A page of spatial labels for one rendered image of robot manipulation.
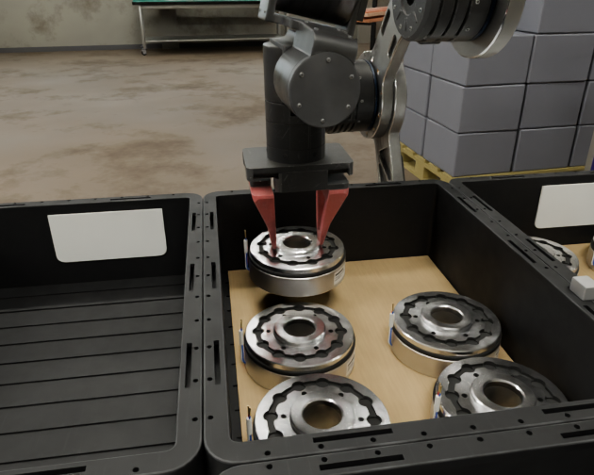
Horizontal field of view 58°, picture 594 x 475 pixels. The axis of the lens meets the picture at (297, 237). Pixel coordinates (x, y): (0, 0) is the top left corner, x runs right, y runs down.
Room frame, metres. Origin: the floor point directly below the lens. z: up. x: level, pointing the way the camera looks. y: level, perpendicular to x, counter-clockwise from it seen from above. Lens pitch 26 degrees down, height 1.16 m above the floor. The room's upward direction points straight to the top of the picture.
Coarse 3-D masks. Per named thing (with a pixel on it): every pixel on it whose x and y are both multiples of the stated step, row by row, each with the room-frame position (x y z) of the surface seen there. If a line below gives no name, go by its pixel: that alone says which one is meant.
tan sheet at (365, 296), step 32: (416, 256) 0.61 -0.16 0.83; (256, 288) 0.53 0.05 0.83; (352, 288) 0.53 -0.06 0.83; (384, 288) 0.53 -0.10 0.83; (416, 288) 0.53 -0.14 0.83; (448, 288) 0.53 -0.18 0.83; (352, 320) 0.47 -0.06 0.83; (384, 320) 0.47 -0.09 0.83; (384, 352) 0.42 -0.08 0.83; (256, 384) 0.37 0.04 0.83; (384, 384) 0.37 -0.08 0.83; (416, 384) 0.37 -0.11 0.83; (416, 416) 0.33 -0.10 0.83
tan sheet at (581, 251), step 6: (564, 246) 0.64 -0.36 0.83; (570, 246) 0.64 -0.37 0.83; (576, 246) 0.64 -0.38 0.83; (582, 246) 0.64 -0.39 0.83; (588, 246) 0.64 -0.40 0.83; (576, 252) 0.63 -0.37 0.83; (582, 252) 0.63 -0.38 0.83; (582, 258) 0.61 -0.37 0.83; (582, 264) 0.59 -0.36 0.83; (582, 270) 0.58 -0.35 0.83; (588, 270) 0.58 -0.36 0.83
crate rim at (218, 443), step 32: (224, 192) 0.59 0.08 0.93; (288, 192) 0.59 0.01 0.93; (448, 192) 0.59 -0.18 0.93; (480, 224) 0.50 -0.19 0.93; (224, 352) 0.29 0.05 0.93; (224, 384) 0.26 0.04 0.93; (224, 416) 0.23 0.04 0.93; (480, 416) 0.23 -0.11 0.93; (512, 416) 0.23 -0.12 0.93; (544, 416) 0.23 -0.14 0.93; (576, 416) 0.23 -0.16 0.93; (224, 448) 0.21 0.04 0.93; (256, 448) 0.21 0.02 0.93; (288, 448) 0.21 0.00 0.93; (320, 448) 0.21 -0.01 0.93; (352, 448) 0.21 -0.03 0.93
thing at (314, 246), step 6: (288, 234) 0.53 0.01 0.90; (294, 234) 0.53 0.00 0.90; (300, 234) 0.53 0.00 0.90; (306, 234) 0.53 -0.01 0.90; (276, 240) 0.51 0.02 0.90; (282, 240) 0.51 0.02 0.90; (288, 240) 0.52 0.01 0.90; (294, 240) 0.52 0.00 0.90; (300, 240) 0.52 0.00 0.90; (306, 240) 0.52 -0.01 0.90; (312, 240) 0.51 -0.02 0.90; (318, 240) 0.51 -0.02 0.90; (276, 246) 0.50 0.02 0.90; (282, 246) 0.50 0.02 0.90; (312, 246) 0.50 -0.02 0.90; (318, 246) 0.50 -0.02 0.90; (282, 252) 0.49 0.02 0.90; (288, 252) 0.49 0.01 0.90; (294, 252) 0.49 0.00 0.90; (300, 252) 0.49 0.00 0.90; (306, 252) 0.49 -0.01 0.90; (312, 252) 0.49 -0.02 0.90
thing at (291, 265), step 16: (256, 240) 0.52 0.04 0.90; (336, 240) 0.52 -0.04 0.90; (256, 256) 0.48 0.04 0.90; (272, 256) 0.48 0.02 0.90; (288, 256) 0.48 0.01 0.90; (304, 256) 0.48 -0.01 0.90; (320, 256) 0.48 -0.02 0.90; (336, 256) 0.48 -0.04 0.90; (288, 272) 0.46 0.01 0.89; (304, 272) 0.46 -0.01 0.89
